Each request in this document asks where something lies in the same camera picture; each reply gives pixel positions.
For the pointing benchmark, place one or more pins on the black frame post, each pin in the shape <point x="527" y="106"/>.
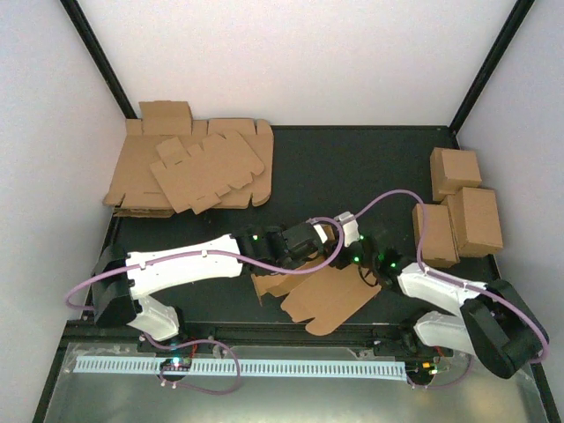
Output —
<point x="87" y="35"/>
<point x="509" y="29"/>

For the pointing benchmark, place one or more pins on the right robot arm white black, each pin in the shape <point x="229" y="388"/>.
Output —
<point x="488" y="320"/>

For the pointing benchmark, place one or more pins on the folded cardboard box small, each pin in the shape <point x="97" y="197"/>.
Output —
<point x="439" y="247"/>

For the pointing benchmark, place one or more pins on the left controller board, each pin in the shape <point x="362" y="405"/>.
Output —
<point x="176" y="364"/>

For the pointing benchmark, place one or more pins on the right black frame post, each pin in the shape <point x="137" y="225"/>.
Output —
<point x="509" y="29"/>

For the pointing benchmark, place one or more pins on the right controller board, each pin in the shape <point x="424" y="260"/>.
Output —
<point x="426" y="368"/>

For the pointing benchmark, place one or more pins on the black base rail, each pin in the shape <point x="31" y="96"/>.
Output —
<point x="382" y="339"/>

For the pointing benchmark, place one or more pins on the stack of flat cardboard blanks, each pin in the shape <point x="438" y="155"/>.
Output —
<point x="134" y="192"/>

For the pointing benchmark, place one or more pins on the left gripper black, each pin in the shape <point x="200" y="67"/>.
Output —
<point x="300" y="263"/>

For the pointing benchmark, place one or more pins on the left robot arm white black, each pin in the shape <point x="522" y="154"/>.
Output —
<point x="123" y="296"/>

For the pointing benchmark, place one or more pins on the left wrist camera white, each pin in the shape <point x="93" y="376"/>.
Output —
<point x="326" y="231"/>

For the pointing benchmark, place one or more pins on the white slotted cable duct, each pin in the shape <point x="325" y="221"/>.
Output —
<point x="342" y="369"/>

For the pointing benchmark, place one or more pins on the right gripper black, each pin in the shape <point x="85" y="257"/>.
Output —
<point x="340" y="262"/>

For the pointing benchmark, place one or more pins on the controller board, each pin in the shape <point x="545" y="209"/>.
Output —
<point x="176" y="364"/>
<point x="426" y="368"/>

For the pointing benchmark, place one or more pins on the left black frame post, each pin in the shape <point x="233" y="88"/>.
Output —
<point x="87" y="35"/>

